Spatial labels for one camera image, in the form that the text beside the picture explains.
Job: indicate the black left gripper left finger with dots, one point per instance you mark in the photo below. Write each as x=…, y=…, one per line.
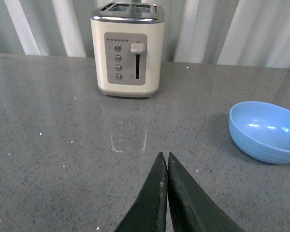
x=148, y=212

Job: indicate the cream two-slot toaster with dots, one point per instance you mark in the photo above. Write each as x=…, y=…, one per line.
x=127, y=41

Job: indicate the white pleated curtain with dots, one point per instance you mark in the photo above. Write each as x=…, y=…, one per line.
x=228, y=32

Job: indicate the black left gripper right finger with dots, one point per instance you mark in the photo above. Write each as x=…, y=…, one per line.
x=192, y=210

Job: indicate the light blue bowl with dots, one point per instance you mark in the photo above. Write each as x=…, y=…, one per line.
x=261, y=130

